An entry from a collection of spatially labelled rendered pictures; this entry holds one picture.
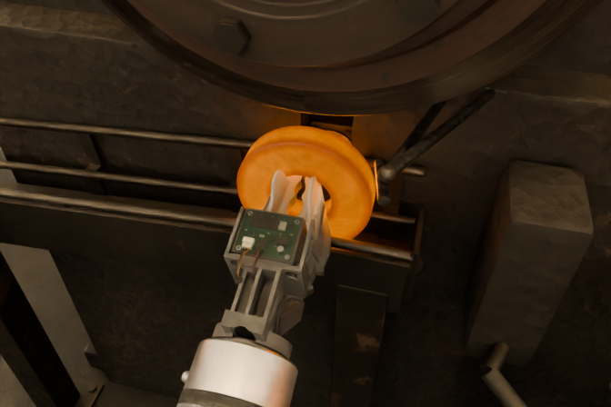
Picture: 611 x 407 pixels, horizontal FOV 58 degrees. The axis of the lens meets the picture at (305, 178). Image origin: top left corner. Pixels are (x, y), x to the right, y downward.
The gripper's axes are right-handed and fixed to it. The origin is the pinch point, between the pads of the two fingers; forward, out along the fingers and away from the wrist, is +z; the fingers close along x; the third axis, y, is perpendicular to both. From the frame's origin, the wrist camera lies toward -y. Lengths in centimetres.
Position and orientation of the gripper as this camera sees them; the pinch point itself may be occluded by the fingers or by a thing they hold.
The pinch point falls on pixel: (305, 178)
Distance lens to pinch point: 60.7
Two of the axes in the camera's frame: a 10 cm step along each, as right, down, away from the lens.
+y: -0.7, -5.5, -8.3
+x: -9.7, -1.6, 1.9
